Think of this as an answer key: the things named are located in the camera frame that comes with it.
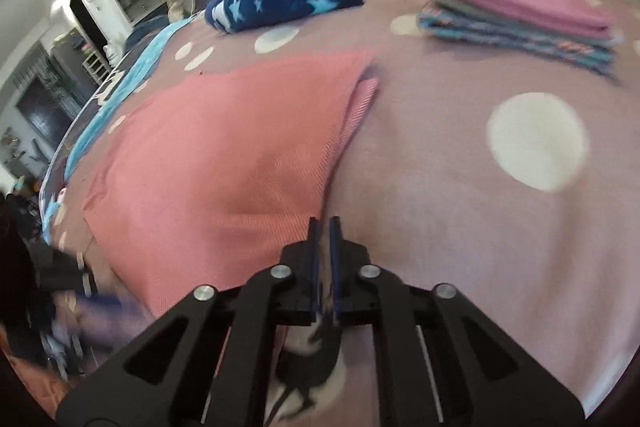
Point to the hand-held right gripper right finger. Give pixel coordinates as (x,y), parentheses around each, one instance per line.
(336,257)

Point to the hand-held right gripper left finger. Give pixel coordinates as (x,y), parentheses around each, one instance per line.
(314,257)

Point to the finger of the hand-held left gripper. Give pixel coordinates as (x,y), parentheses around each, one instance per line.
(67,274)
(110,307)

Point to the dark teal fleece blanket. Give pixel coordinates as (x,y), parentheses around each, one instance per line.
(147,34)

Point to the white shelf rack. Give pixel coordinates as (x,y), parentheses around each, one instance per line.
(94,67)

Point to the pink sweater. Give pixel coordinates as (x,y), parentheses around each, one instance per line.
(225,167)

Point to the folded floral cloth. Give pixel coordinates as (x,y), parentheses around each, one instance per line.
(520,44)

